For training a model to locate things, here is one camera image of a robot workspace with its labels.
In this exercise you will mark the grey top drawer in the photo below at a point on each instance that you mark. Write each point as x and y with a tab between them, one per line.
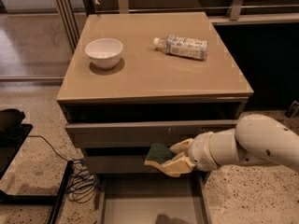
141	134

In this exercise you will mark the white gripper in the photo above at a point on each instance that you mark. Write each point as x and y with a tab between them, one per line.
200	152

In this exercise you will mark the white ceramic bowl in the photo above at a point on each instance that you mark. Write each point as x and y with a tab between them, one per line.
105	53

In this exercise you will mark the grey bottom drawer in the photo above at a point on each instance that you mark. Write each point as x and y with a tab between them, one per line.
152	199

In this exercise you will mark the green and yellow sponge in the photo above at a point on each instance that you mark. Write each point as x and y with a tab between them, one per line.
158	154

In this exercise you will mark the grey drawer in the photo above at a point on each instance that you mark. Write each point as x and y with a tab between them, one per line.
152	199
141	134
119	164

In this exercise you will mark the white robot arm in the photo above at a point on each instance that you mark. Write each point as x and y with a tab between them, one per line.
255	140

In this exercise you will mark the grey drawer cabinet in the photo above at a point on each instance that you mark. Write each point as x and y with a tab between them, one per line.
148	85

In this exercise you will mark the clear labelled plastic bottle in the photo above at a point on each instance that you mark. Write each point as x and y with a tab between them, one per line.
182	46

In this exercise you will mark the grey middle drawer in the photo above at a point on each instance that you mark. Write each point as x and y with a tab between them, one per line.
119	164

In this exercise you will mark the metal railing frame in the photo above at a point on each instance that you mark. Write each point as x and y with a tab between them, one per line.
221	12

